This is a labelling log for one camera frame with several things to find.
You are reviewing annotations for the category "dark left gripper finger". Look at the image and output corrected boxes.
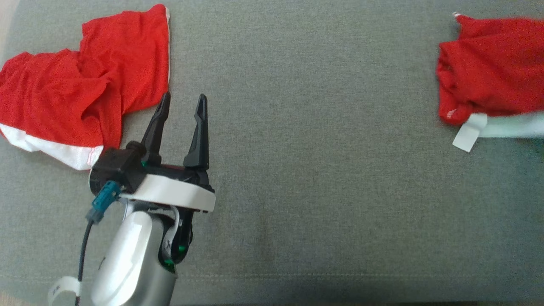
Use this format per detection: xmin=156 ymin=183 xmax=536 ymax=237
xmin=140 ymin=91 xmax=172 ymax=167
xmin=183 ymin=94 xmax=210 ymax=171

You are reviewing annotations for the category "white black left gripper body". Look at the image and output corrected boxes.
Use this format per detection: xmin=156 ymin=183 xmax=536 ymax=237
xmin=120 ymin=163 xmax=216 ymax=273

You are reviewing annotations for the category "red mesh shorts white hem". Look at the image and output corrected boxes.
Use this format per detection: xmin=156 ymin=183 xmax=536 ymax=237
xmin=0 ymin=4 xmax=171 ymax=171

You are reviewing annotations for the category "red garment white striped band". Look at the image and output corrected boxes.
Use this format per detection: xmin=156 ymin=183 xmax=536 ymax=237
xmin=436 ymin=12 xmax=544 ymax=153

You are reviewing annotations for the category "grey sofa seat cushion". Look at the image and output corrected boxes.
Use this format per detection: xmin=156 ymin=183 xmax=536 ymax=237
xmin=0 ymin=0 xmax=544 ymax=306

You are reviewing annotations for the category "teal left camera connector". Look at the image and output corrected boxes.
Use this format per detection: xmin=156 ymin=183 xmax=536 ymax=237
xmin=86 ymin=180 xmax=122 ymax=224

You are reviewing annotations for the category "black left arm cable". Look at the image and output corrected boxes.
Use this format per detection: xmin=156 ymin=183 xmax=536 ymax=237
xmin=75 ymin=220 xmax=95 ymax=306

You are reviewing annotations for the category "white cable strap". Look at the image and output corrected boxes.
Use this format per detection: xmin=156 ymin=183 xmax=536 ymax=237
xmin=47 ymin=275 xmax=82 ymax=306

